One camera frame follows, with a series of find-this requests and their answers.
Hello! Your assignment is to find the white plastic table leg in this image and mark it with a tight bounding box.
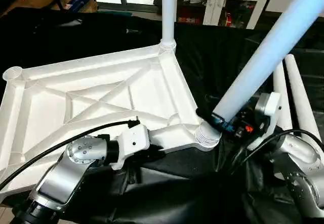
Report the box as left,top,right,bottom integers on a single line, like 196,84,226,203
159,0,178,52
272,62,294,134
195,0,324,152
285,54,322,144

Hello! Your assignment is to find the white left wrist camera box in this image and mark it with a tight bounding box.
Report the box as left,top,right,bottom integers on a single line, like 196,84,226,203
111,124,151,170

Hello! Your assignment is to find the blue box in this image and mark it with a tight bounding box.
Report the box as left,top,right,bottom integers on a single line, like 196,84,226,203
62,0,98,14

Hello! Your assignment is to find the black mat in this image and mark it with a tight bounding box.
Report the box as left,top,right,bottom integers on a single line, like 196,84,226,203
0,6,324,224

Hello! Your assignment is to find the white glass door cabinet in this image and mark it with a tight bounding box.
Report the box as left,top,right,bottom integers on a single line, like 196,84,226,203
175,0,276,30

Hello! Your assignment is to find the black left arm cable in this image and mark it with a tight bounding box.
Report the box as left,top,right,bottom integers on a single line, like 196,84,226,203
0,117,141,192

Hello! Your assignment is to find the white plastic table top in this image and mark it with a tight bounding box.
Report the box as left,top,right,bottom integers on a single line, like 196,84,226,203
0,41,221,204

